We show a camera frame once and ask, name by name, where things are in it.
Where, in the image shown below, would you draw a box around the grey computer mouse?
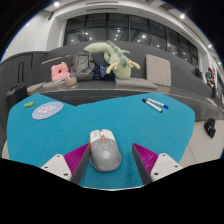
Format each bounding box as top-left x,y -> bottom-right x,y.
88,128 -> 123,173

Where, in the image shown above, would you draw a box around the round light blue mouse pad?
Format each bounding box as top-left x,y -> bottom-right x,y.
31,101 -> 65,121

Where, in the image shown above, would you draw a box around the white marker with blue cap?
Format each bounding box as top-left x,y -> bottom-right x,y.
147,97 -> 170,110

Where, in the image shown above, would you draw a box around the ceiling lights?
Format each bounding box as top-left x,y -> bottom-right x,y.
23,1 -> 213,50

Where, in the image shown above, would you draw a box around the dark blue dotted bag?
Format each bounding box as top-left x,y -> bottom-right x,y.
92,63 -> 116,81

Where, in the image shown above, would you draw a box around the flat grey seat cushion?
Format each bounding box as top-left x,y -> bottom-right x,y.
26,81 -> 48,95
114,77 -> 158,90
42,79 -> 68,90

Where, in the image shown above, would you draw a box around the black suitcase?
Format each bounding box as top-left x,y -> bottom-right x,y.
5,61 -> 29,109

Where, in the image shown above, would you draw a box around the pink plush cushion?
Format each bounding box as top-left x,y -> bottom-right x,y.
50,61 -> 71,82

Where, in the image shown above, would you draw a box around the small tan pouch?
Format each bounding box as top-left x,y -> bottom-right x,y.
64,76 -> 78,87

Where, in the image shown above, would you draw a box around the person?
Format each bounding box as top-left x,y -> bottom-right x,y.
204,67 -> 217,89
194,64 -> 204,80

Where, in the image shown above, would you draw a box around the grey backpack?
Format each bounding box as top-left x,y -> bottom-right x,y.
69,49 -> 97,82

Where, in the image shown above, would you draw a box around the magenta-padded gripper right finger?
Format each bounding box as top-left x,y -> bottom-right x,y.
132,143 -> 184,185

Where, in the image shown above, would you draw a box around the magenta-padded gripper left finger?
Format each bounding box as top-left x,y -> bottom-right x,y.
40,143 -> 92,185

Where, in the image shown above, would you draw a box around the small green eraser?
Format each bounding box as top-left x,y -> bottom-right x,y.
23,101 -> 36,109

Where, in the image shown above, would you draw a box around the green plush dragon toy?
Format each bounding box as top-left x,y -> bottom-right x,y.
83,40 -> 141,80

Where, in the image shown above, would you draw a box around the black bag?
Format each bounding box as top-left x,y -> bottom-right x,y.
203,117 -> 217,139

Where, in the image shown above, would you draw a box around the white marker with black cap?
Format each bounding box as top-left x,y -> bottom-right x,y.
141,97 -> 164,114

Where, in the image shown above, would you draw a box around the upright grey seat cushion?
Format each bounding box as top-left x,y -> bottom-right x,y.
145,53 -> 172,88

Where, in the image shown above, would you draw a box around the teal felt table cover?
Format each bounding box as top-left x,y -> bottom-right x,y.
6,92 -> 196,189

